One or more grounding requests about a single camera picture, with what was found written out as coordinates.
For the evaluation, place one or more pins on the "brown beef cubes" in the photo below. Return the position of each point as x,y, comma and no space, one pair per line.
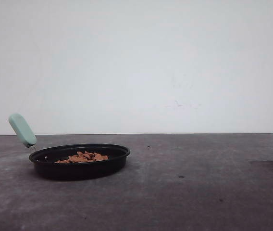
83,157

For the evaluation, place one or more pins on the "black frying pan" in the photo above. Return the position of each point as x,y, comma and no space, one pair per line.
44,159

